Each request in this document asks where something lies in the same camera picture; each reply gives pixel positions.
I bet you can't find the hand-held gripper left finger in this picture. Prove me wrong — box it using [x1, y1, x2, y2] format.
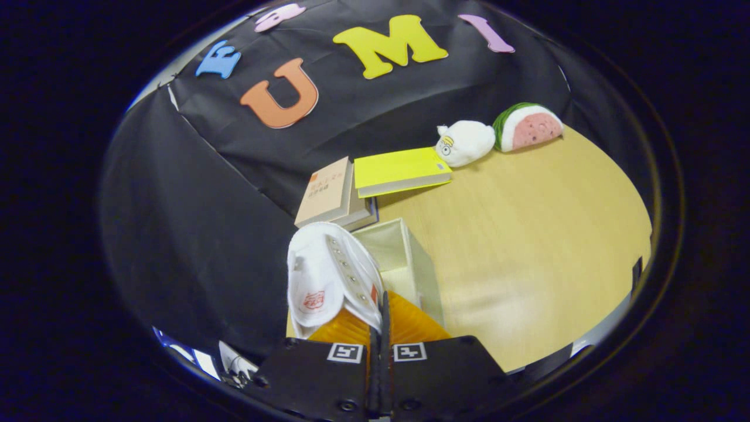
[251, 308, 380, 422]

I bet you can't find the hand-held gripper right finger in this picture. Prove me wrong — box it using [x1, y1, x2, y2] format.
[380, 290, 517, 422]

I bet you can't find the white canvas shoe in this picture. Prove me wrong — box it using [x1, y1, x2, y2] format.
[286, 222, 387, 341]

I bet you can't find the green fabric storage box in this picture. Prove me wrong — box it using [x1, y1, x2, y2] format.
[286, 218, 446, 342]

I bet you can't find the black backdrop cloth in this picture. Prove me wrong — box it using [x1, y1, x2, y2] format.
[100, 0, 657, 364]

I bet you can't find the yellow book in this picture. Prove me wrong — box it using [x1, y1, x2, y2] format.
[353, 147, 453, 199]

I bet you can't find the white plush toy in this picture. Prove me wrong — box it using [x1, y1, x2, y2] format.
[435, 120, 496, 168]

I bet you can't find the watermelon slice plush toy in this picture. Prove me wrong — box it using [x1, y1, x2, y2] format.
[492, 103, 564, 154]

